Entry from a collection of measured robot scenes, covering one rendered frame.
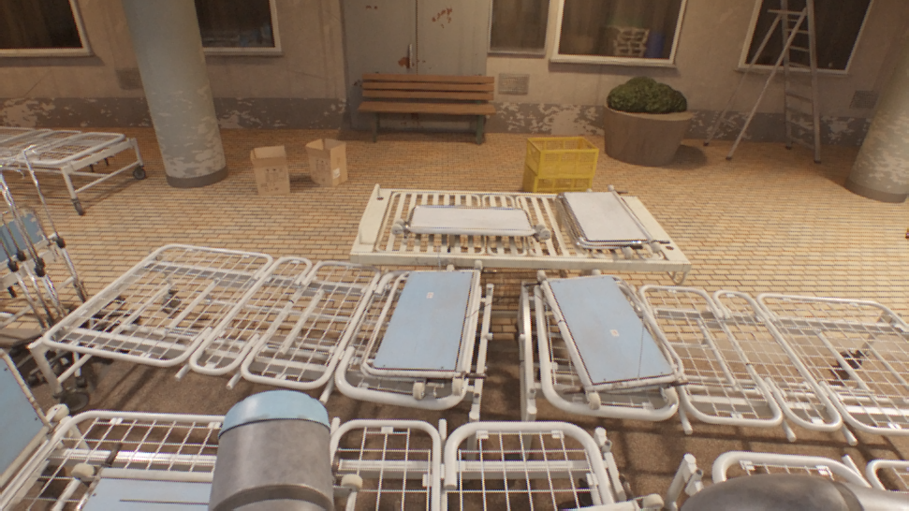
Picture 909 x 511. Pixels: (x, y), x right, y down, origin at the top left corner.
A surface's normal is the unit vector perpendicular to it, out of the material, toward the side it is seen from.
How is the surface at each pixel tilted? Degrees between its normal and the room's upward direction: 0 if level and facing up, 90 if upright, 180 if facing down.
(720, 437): 0
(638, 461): 0
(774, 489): 33
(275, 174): 90
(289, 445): 26
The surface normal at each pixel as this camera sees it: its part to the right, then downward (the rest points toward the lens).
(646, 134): -0.31, 0.60
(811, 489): -0.19, -0.97
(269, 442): 0.15, -0.88
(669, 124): 0.12, 0.63
